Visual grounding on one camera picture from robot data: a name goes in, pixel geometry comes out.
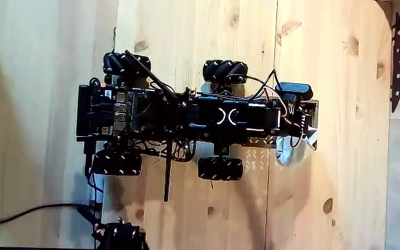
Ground pale white sock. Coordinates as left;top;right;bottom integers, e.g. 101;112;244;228
275;128;319;167

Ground black leader arm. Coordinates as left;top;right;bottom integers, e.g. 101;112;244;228
92;217;151;250

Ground black mecanum wheel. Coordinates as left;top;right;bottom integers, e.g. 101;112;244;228
102;51;151;77
92;149;142;176
202;59;249;85
197;156;244;181

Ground black antenna rod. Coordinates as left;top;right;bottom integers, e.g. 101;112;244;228
124;49;179;101
163;138;174;203

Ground black mobile robot chassis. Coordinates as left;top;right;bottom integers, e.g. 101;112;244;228
76;78;201;164

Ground red and white servo wires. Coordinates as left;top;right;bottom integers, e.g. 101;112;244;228
261;86;307;149

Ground black oval wrist camera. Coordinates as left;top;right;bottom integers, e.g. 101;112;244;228
275;81;315;103

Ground black camera cable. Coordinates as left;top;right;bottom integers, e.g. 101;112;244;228
226;68;283;101

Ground black power cable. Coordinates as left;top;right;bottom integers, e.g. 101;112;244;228
0;203;102;226

